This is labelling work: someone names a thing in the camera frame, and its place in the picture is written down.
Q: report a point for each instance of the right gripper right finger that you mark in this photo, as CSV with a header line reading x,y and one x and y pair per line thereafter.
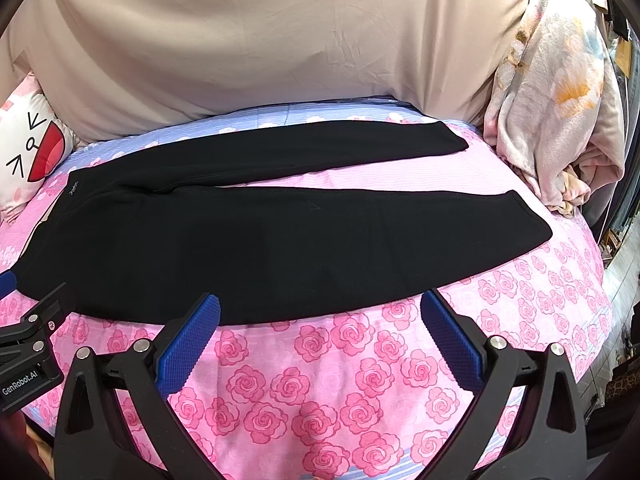
x,y
547,439

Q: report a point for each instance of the beige quilt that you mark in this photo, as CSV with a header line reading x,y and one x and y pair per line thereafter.
x,y
111,68

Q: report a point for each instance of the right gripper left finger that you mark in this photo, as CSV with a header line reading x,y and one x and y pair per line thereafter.
x,y
92,437

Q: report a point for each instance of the white cartoon face pillow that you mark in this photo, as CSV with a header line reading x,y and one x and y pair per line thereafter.
x,y
34,142

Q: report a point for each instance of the black pants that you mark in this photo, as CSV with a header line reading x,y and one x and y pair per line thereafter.
x,y
139,238

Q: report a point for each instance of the floral crumpled blanket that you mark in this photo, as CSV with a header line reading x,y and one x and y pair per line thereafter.
x,y
555,115

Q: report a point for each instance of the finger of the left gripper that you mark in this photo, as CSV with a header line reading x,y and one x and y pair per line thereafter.
x,y
8,283
51,312

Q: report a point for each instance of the pink rose bedsheet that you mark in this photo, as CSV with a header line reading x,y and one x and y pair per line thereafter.
x,y
366,394

